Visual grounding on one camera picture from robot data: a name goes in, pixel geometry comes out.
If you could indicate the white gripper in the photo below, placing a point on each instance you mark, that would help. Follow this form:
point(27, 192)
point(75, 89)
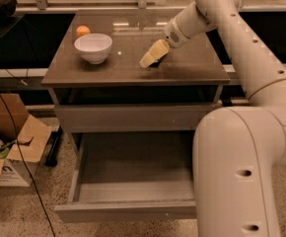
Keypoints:
point(174, 36)

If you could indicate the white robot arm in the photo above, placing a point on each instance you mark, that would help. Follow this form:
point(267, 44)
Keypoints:
point(234, 148)

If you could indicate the grey drawer cabinet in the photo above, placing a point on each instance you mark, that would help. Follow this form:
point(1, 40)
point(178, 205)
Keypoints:
point(189, 75)

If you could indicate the closed grey top drawer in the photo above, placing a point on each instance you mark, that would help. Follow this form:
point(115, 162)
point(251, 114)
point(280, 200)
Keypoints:
point(115, 118)

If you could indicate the open grey middle drawer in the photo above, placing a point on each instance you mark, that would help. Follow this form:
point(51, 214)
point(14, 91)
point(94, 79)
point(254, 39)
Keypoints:
point(127, 176)

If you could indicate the white ceramic bowl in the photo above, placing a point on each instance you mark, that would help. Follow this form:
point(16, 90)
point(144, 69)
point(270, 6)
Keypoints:
point(94, 48)

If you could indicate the orange fruit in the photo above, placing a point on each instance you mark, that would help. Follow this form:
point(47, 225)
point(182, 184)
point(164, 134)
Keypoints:
point(82, 30)

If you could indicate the black table leg foot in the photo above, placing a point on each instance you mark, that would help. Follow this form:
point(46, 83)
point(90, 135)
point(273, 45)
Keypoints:
point(51, 158)

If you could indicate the open cardboard box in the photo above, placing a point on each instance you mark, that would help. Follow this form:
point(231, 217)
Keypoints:
point(30, 136)

